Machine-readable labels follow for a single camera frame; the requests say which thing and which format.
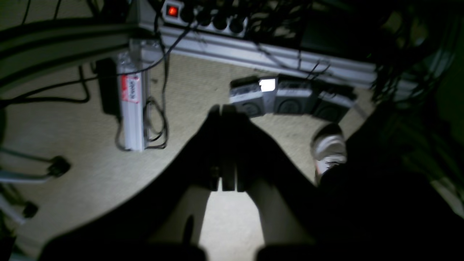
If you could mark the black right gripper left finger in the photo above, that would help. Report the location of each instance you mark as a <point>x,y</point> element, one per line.
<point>160,223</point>

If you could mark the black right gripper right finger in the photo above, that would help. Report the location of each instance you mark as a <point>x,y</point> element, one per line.
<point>299,221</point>

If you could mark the white sneaker shoe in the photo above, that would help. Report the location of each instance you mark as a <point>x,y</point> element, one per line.
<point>328,149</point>

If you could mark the grey foot pedal set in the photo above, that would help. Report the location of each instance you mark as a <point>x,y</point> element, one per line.
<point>288,95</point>

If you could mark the black power brick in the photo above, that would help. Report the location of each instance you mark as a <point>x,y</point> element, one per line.
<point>106,69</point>

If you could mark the white silver power supply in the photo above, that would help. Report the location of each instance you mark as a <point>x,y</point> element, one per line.
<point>133,69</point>

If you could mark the white power strip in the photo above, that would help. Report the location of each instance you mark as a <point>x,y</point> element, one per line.
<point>221,17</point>

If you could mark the aluminium frame rail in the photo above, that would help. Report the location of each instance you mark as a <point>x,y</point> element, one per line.
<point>339,41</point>

